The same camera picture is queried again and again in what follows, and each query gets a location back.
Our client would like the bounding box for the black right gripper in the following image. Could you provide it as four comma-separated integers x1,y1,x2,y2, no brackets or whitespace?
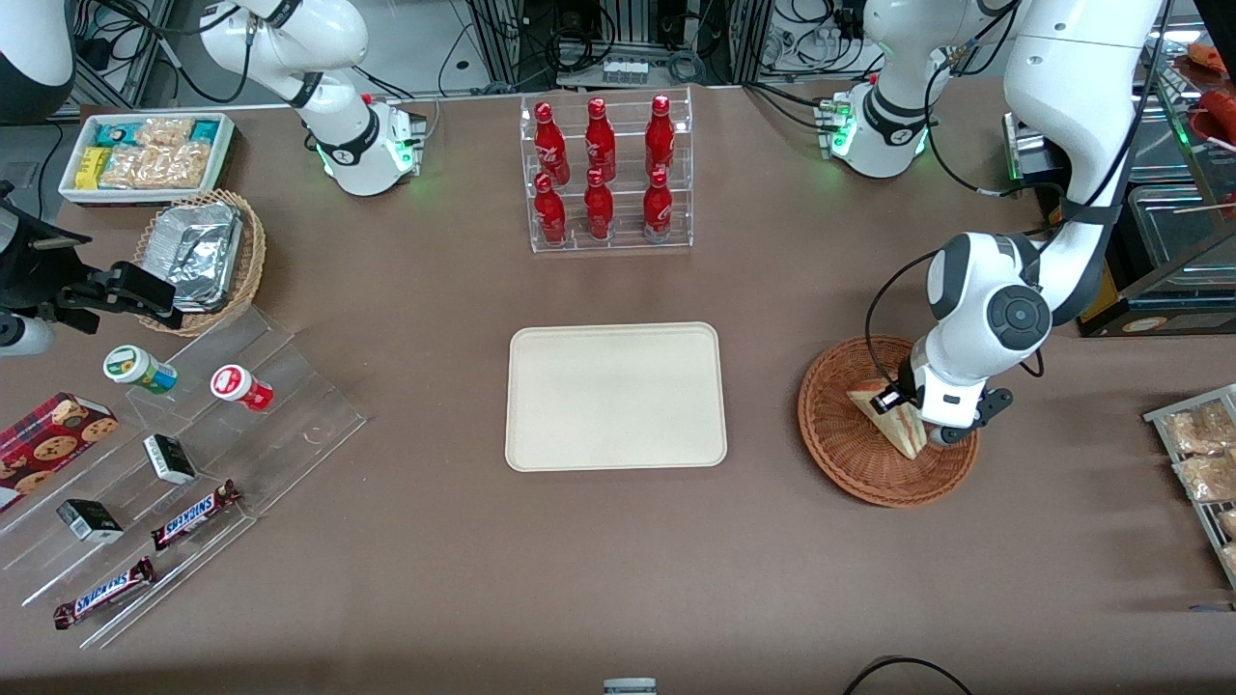
0,183,184,334

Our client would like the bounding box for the triangle sandwich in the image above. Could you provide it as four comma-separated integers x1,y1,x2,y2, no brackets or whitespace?
848,381,928,460

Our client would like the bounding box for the large brown wicker basket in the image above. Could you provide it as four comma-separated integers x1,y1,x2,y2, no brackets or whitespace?
798,335,980,509

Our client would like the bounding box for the small tan wicker basket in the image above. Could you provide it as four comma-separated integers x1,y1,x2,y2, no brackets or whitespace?
133,189,267,338

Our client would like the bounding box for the cream plastic tray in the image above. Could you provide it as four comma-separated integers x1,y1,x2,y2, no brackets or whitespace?
505,322,728,473

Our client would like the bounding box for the foil food container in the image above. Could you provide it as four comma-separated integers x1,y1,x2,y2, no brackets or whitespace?
166,203,244,314

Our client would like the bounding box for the green lid snack cup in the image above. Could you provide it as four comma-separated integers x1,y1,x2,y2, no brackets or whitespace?
103,345,179,396

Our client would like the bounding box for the clear rice cracker bag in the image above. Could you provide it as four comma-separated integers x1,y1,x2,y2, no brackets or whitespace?
135,118,194,148
99,143,213,190

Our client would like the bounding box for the red lid snack cup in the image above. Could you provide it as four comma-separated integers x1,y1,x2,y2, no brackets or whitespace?
210,364,275,414

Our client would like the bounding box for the white snack bin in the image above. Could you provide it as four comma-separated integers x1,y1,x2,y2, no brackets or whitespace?
58,112,238,208

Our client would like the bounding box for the small black box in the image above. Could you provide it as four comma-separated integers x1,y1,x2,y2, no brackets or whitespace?
142,433,198,487
55,498,126,544

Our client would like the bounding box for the clear acrylic stepped display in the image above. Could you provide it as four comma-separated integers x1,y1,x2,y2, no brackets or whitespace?
0,305,368,650

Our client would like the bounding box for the red plaid cookie box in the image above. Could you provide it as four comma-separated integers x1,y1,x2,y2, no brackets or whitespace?
0,392,120,514

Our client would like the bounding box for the grey snack display rack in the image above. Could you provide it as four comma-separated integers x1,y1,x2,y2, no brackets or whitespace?
1143,384,1236,592

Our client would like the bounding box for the Snickers chocolate bar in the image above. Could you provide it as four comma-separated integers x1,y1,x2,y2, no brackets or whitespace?
151,479,243,552
52,556,157,631

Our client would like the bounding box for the black food warmer yellow panel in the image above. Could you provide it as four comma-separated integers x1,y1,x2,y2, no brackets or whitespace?
1004,19,1236,339

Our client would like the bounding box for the steel warmer pan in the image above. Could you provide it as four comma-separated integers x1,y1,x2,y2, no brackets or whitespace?
1127,183,1236,273
1125,95,1195,184

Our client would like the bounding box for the red cola bottle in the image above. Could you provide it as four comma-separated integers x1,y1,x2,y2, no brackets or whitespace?
583,169,615,240
584,97,617,182
645,95,675,180
643,169,674,240
533,101,571,186
534,174,568,245

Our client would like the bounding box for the clear acrylic bottle rack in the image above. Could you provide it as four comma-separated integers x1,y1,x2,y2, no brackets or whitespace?
520,87,694,254

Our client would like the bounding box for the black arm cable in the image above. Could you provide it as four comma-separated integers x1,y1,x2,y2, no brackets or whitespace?
864,246,1046,387

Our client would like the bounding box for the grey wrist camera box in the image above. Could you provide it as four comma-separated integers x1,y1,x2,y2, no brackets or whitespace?
0,314,56,359

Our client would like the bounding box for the black looped table cable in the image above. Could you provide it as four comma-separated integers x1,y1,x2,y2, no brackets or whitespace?
843,656,974,695

